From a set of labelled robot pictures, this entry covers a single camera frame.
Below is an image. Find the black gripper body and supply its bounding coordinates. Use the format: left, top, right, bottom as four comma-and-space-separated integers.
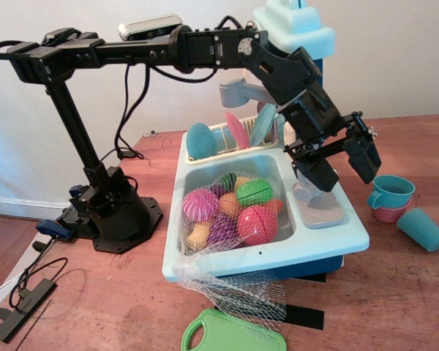
280, 83, 375, 162

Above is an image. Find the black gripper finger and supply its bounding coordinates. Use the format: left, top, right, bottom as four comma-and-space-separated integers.
296, 158, 339, 192
343, 137, 381, 184

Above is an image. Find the grey toy faucet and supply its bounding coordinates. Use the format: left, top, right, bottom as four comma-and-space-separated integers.
219, 78, 345, 229

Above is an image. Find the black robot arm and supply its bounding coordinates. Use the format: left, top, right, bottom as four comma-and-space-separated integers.
0, 24, 381, 254

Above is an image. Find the white toy soap bottle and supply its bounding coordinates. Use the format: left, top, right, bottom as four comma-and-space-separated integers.
283, 121, 297, 146

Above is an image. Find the teal toy mug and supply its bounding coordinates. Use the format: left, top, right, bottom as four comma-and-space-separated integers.
367, 175, 416, 209

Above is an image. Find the light blue toy plate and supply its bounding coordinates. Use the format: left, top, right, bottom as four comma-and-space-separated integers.
249, 104, 276, 147

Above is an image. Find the pink toy cup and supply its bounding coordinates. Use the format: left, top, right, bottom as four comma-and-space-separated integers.
372, 200, 411, 223

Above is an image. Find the green toy fruit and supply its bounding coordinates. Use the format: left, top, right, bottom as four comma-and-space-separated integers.
236, 178, 273, 207

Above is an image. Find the light blue toy sink unit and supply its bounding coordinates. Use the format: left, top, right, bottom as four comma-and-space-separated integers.
162, 1, 380, 282

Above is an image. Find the pink toy plate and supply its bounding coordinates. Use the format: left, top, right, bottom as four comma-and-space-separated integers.
225, 112, 250, 149

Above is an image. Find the pink red toy fruit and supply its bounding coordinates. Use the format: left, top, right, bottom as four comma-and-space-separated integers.
237, 205, 278, 246

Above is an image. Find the teal toy tumbler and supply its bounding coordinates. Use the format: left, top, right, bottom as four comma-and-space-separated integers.
397, 208, 439, 252

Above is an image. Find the cream dish rack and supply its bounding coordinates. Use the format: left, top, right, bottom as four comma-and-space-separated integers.
181, 120, 279, 166

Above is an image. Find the white mesh net bag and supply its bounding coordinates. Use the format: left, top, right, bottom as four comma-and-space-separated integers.
173, 172, 286, 331

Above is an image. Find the teal toy plate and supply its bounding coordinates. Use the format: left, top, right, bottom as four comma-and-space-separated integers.
186, 123, 217, 160

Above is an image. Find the magenta toy onion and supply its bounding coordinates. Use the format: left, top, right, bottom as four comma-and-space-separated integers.
182, 188, 219, 222

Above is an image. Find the black velcro strip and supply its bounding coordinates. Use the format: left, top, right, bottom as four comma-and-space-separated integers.
284, 304, 325, 330

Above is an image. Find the green toy cutting board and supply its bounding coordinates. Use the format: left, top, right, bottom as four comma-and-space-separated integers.
180, 309, 288, 351

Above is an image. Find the black usb hub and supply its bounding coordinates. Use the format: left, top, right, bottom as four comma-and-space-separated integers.
0, 279, 57, 344

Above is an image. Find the silver depth camera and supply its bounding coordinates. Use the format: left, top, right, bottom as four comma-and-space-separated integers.
118, 15, 183, 41

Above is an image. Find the black hanging cable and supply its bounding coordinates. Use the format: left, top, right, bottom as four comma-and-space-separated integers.
113, 64, 151, 160

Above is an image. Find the blue cable connector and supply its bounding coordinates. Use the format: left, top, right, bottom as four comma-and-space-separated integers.
36, 219, 72, 241

